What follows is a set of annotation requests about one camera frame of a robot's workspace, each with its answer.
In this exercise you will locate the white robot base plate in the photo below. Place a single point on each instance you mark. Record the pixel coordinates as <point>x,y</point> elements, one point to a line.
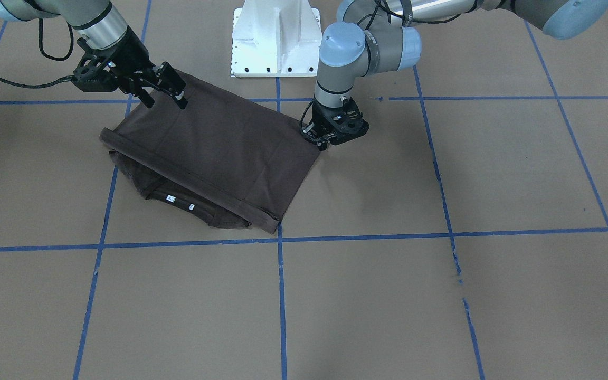
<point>275,39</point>

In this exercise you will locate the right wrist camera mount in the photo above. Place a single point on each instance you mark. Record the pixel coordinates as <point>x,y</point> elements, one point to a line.
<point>91,75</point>

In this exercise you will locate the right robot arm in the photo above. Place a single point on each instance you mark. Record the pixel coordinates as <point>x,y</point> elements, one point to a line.
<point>99,22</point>

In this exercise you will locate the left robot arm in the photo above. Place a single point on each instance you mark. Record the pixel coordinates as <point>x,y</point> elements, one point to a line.
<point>372,37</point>

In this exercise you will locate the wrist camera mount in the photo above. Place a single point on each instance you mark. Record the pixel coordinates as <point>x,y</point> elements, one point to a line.
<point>91,75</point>
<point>347,123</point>

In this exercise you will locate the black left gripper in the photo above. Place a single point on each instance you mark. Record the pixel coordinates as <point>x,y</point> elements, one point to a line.
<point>316,133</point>

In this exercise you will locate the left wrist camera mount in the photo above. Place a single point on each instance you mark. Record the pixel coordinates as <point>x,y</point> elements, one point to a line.
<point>347,123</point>

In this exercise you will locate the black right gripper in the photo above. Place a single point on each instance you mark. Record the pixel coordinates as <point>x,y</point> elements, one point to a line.
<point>131,56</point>

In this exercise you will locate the dark brown t-shirt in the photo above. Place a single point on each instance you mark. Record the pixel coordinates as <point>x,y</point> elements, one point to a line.
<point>230,162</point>

